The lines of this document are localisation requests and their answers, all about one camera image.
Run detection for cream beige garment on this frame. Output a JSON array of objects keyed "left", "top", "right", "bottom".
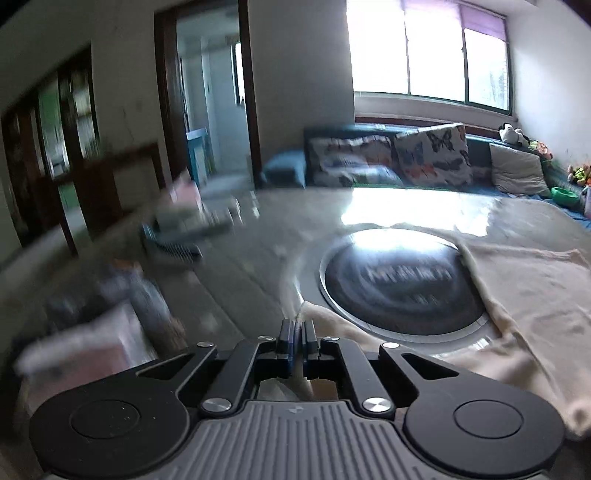
[{"left": 279, "top": 232, "right": 590, "bottom": 440}]

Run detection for round black table burner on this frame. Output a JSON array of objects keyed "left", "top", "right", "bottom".
[{"left": 320, "top": 228, "right": 485, "bottom": 336}]

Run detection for grey quilted star table cover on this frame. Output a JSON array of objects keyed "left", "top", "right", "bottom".
[{"left": 0, "top": 184, "right": 591, "bottom": 398}]

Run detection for pink tissue box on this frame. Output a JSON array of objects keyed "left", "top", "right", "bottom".
[{"left": 167, "top": 171, "right": 204, "bottom": 212}]

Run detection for green round bowl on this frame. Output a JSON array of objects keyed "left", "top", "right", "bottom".
[{"left": 551, "top": 186, "right": 580, "bottom": 209}]

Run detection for dark wooden cabinet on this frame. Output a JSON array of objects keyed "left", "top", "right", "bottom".
[{"left": 1, "top": 46, "right": 166, "bottom": 255}]

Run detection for grey plain cushion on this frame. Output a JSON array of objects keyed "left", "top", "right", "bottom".
[{"left": 489, "top": 143, "right": 550, "bottom": 197}]

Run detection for right butterfly print pillow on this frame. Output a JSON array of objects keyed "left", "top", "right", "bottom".
[{"left": 394, "top": 123, "right": 474, "bottom": 187}]

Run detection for butterfly print pillow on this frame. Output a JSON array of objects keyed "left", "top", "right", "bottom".
[
  {"left": 394, "top": 123, "right": 474, "bottom": 187},
  {"left": 308, "top": 135, "right": 404, "bottom": 188}
]

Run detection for colourful plush toys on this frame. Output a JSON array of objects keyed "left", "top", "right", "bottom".
[{"left": 567, "top": 164, "right": 591, "bottom": 188}]

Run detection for left butterfly print pillow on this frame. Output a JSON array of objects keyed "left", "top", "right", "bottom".
[{"left": 308, "top": 135, "right": 404, "bottom": 188}]

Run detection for blue white cabinet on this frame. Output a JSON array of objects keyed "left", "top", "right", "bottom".
[{"left": 186, "top": 128, "right": 214, "bottom": 187}]

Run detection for black white plush toy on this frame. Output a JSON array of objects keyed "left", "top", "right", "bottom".
[{"left": 499, "top": 123, "right": 530, "bottom": 148}]

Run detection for blue sofa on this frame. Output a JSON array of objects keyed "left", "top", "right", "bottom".
[{"left": 260, "top": 123, "right": 590, "bottom": 228}]

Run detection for window with green frame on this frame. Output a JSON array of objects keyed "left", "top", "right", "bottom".
[{"left": 346, "top": 1, "right": 512, "bottom": 114}]

